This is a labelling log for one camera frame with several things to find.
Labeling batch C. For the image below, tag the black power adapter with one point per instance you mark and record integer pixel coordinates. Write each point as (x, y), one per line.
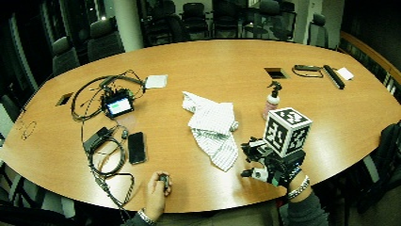
(96, 138)

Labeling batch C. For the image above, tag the small black monitor device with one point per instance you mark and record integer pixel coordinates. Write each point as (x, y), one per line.
(118, 106)

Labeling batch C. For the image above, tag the small black handheld device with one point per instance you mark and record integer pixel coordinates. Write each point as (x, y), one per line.
(164, 180)

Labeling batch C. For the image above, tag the white paper card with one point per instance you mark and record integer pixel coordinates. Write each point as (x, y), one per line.
(156, 81)

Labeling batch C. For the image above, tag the group of black office chairs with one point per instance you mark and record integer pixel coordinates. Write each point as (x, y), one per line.
(104, 40)

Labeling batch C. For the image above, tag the dark jacket on chair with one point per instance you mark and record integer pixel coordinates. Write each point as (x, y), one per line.
(386, 163)

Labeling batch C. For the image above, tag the small white card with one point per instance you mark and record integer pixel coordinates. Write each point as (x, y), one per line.
(345, 73)

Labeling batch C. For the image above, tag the white striped cloth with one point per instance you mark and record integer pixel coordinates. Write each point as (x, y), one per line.
(212, 125)

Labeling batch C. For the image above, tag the silver wristwatch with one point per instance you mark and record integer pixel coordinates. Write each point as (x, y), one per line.
(145, 216)

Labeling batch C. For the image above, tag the long black bar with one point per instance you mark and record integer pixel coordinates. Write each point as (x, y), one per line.
(333, 77)

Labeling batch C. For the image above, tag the white round column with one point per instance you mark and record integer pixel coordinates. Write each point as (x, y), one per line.
(126, 25)

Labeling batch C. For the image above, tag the white marker cube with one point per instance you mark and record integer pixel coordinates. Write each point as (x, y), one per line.
(286, 131)

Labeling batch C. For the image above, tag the black smartphone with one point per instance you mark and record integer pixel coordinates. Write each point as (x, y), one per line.
(136, 148)

